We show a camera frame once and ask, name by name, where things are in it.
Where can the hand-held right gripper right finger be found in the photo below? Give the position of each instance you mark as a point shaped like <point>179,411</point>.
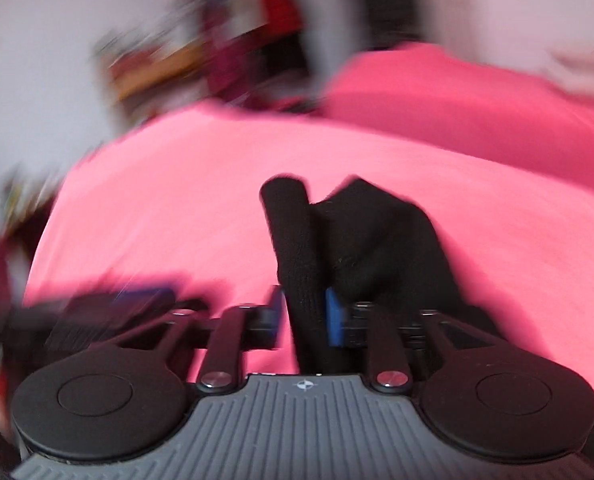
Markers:
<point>334,317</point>

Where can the light pink fleece blanket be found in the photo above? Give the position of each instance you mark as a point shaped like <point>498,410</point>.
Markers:
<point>187,200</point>

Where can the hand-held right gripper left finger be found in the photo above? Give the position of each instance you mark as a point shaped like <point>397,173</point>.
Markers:
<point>276,315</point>

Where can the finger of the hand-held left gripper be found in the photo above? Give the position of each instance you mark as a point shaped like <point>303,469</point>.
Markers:
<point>142,296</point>

